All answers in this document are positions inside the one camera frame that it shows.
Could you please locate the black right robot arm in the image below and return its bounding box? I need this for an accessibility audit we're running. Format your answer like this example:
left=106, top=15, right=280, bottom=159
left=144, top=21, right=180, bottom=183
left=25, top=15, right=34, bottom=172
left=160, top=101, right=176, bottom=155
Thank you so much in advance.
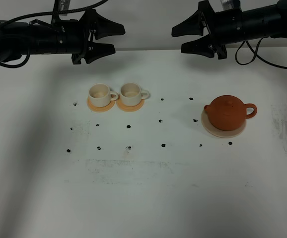
left=171, top=0, right=287, bottom=60

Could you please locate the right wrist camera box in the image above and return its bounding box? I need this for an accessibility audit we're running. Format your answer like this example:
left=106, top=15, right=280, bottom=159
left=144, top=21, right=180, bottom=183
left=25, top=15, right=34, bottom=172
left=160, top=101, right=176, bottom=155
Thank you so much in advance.
left=220, top=0, right=240, bottom=11

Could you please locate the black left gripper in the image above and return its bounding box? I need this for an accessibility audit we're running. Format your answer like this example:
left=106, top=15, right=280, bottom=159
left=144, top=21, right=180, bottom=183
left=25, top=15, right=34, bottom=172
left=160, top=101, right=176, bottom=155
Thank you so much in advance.
left=56, top=9, right=126, bottom=64

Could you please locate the white teacup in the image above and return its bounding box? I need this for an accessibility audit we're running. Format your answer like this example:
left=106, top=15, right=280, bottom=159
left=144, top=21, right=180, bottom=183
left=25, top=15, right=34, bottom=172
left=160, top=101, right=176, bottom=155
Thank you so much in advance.
left=88, top=83, right=119, bottom=108
left=120, top=83, right=150, bottom=107

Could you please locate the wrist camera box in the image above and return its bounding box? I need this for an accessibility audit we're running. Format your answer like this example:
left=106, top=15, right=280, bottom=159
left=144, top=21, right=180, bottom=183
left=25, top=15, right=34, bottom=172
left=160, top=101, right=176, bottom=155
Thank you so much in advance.
left=220, top=0, right=240, bottom=11
left=51, top=0, right=71, bottom=25

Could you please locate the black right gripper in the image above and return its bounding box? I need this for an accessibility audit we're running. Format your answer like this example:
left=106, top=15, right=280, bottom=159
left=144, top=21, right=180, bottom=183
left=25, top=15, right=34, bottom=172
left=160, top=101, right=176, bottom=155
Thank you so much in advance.
left=171, top=0, right=242, bottom=60

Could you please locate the right white teacup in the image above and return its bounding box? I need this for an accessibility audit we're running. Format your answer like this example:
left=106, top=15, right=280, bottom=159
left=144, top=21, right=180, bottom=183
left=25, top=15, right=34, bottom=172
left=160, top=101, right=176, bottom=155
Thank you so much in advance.
left=120, top=83, right=150, bottom=107

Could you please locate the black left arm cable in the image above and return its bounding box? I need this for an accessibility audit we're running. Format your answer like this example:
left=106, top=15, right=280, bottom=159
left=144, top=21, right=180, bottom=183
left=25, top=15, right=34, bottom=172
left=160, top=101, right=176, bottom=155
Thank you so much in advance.
left=0, top=0, right=109, bottom=67

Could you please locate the brown clay teapot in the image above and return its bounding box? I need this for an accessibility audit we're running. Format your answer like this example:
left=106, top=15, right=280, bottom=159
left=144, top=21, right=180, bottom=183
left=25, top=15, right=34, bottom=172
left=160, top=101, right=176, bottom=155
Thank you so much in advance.
left=204, top=95, right=257, bottom=131

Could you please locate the left white teacup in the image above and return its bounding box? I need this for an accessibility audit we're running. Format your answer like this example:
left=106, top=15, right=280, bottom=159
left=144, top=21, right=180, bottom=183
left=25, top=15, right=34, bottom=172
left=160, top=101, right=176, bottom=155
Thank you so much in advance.
left=88, top=83, right=119, bottom=108

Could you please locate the left orange coaster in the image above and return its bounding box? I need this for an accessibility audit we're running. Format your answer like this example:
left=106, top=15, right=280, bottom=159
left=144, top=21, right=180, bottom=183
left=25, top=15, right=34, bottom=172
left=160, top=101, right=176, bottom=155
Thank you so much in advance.
left=86, top=97, right=115, bottom=113

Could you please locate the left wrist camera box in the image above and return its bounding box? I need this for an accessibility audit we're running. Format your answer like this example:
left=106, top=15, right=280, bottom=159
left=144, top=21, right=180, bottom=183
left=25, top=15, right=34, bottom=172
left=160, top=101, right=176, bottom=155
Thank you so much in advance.
left=51, top=0, right=71, bottom=25

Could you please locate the orange coaster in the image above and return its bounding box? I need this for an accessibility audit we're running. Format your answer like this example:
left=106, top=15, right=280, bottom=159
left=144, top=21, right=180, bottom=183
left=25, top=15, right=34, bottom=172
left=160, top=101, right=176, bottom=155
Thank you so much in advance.
left=86, top=97, right=115, bottom=113
left=116, top=98, right=144, bottom=113

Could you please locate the right orange coaster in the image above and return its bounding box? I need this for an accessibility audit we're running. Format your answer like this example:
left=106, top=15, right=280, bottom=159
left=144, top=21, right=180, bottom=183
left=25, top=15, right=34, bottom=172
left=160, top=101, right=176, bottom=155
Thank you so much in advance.
left=116, top=98, right=144, bottom=113

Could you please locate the beige round teapot saucer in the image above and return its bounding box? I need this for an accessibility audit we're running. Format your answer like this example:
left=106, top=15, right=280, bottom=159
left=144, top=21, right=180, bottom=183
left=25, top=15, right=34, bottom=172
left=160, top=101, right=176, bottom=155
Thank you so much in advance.
left=201, top=110, right=246, bottom=138

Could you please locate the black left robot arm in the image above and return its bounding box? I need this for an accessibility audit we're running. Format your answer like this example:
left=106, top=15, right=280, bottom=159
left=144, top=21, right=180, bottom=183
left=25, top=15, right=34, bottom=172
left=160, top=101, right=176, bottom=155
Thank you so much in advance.
left=0, top=9, right=126, bottom=68

